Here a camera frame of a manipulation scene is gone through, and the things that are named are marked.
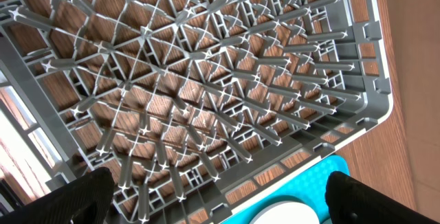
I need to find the large white plate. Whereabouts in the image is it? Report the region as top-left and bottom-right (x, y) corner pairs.
(250, 201), (320, 224)

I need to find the grey plastic dishwasher rack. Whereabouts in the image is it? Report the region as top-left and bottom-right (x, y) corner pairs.
(1, 0), (393, 223)

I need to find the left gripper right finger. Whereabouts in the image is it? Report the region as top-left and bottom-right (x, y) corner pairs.
(325, 171), (439, 224)

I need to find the teal plastic serving tray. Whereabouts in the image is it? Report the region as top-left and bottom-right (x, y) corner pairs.
(223, 155), (350, 224)

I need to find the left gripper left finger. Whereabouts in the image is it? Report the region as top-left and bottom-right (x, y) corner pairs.
(1, 168), (114, 224)

